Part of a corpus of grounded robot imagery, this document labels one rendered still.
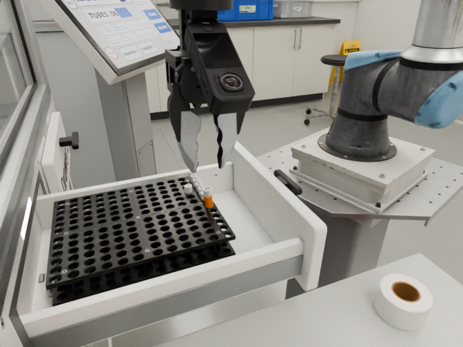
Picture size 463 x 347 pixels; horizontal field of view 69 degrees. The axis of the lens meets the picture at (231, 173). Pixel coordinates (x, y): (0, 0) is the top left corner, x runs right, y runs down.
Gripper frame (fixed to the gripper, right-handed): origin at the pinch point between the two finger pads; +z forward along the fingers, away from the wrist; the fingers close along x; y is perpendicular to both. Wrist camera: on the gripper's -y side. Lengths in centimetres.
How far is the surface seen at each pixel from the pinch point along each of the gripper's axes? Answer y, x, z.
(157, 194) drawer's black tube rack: 6.6, 6.2, 7.5
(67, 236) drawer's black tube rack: 0.9, 18.9, 7.8
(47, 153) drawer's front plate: 22.8, 22.2, 5.1
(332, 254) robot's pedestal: 14, -39, 41
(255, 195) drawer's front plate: 3.4, -9.3, 9.1
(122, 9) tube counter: 93, 0, -14
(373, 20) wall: 321, -323, 7
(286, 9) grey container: 314, -193, -6
